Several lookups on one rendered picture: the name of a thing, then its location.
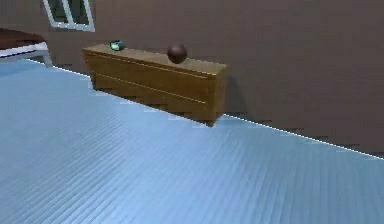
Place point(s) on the dark red ball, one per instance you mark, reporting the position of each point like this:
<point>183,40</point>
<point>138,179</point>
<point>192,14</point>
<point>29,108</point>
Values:
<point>177,53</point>

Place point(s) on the white framed window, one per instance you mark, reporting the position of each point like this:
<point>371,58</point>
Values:
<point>69,15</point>

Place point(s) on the brown wooden chest of drawers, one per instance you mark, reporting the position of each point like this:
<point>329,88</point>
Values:
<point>156,86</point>

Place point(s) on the small green and black object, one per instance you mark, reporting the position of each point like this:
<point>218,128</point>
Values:
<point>117,45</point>

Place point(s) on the bed with dark red cover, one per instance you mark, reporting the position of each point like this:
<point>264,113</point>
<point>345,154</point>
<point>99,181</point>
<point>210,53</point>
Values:
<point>20,41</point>

